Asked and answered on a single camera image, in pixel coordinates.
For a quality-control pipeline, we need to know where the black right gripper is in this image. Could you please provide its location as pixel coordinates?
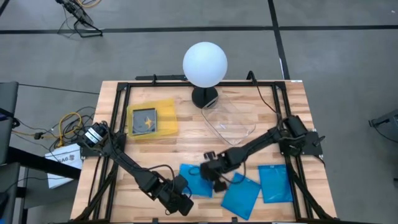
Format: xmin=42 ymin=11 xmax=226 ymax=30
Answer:
xmin=201 ymin=151 xmax=234 ymax=184

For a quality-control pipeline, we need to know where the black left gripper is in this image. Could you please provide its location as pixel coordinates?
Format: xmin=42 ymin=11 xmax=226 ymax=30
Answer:
xmin=157 ymin=182 xmax=194 ymax=217

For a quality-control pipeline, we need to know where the blue plastic bag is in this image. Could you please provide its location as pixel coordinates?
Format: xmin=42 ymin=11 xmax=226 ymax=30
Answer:
xmin=221 ymin=172 xmax=262 ymax=221
xmin=179 ymin=163 xmax=216 ymax=198
xmin=257 ymin=164 xmax=294 ymax=204

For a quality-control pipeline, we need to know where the yellow plastic bag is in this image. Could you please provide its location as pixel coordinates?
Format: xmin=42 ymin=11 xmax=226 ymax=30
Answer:
xmin=126 ymin=98 xmax=178 ymax=140

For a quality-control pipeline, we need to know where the clear black CD jewel case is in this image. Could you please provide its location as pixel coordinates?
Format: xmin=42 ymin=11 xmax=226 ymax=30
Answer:
xmin=131 ymin=108 xmax=158 ymax=137

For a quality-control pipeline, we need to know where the clear plastic bin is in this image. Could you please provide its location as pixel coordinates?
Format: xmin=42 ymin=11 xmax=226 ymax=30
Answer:
xmin=201 ymin=94 xmax=257 ymax=146

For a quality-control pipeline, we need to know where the black power strip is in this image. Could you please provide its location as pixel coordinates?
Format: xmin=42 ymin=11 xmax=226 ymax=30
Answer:
xmin=135 ymin=74 xmax=187 ymax=81

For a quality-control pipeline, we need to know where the white cardboard box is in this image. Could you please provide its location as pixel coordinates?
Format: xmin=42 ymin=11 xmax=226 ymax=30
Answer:
xmin=44 ymin=143 xmax=83 ymax=189

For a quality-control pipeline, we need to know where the black floor beam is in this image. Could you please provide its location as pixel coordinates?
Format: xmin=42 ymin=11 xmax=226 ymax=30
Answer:
xmin=6 ymin=146 xmax=82 ymax=180

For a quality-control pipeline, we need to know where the dark grey equipment stand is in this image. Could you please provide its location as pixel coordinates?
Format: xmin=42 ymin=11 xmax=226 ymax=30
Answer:
xmin=368 ymin=108 xmax=398 ymax=128

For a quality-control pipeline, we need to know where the black floor stand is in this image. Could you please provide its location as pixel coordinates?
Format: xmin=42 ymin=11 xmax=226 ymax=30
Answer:
xmin=55 ymin=0 xmax=103 ymax=38

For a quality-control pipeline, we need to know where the grey office chair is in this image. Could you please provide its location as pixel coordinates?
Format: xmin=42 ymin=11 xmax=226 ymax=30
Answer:
xmin=0 ymin=81 xmax=19 ymax=166

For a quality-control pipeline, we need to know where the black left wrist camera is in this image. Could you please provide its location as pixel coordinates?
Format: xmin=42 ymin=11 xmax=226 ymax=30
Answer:
xmin=172 ymin=174 xmax=190 ymax=194

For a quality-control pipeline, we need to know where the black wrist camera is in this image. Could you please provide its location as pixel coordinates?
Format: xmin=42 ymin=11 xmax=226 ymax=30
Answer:
xmin=213 ymin=179 xmax=228 ymax=193
xmin=172 ymin=174 xmax=190 ymax=194

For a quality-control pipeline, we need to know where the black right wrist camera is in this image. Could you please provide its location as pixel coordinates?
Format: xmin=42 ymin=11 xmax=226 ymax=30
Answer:
xmin=213 ymin=179 xmax=228 ymax=193

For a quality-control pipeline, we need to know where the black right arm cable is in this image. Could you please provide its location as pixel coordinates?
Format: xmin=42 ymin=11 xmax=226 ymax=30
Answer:
xmin=247 ymin=70 xmax=285 ymax=125

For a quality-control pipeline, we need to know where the black aluminium table frame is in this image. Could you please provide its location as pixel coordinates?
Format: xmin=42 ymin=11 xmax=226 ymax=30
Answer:
xmin=73 ymin=79 xmax=340 ymax=224

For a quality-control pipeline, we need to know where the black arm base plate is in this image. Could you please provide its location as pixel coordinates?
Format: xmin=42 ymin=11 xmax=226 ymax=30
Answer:
xmin=80 ymin=136 xmax=125 ymax=158
xmin=279 ymin=130 xmax=323 ymax=156

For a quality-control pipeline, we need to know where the black floor cable bundle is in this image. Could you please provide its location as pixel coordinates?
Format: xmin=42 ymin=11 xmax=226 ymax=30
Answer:
xmin=12 ymin=105 xmax=97 ymax=150

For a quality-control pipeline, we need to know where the yellow floor cable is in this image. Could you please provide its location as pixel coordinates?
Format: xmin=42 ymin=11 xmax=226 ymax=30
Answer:
xmin=12 ymin=111 xmax=83 ymax=147

